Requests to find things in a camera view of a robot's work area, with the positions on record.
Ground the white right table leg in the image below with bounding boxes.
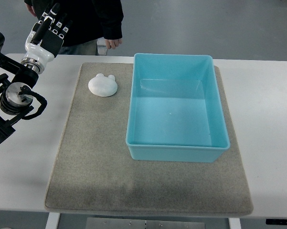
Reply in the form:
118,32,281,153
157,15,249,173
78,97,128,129
228,218,242,229

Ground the lower floor socket plate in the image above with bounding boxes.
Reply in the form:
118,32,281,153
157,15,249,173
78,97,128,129
97,38,107,56

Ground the metal table base plate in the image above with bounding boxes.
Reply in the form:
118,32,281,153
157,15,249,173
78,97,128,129
85,218,205,229

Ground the person's bare hand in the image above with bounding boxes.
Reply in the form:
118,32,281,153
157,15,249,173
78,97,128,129
105,39,122,49

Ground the black table control panel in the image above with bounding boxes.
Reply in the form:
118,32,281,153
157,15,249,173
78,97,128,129
266,219,287,226

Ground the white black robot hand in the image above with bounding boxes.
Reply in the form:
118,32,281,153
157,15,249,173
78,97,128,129
21,3,73,73

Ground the person in black jacket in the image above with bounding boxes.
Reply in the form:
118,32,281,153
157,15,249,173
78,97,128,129
24,0,124,55

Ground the white table leg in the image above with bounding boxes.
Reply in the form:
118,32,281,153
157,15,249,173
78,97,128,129
45,212,61,229
228,218,242,229

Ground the grey felt mat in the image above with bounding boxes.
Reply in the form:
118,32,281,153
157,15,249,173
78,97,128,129
44,63,254,217

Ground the white rabbit head toy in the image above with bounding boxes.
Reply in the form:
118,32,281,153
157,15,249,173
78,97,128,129
88,73,118,97

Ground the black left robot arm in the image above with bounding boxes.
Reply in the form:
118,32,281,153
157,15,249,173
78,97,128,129
0,32,49,144

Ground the white left table leg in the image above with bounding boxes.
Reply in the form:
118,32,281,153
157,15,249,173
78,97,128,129
45,212,61,229

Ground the blue plastic box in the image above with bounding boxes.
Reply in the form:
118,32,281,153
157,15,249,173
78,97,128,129
126,53,230,163

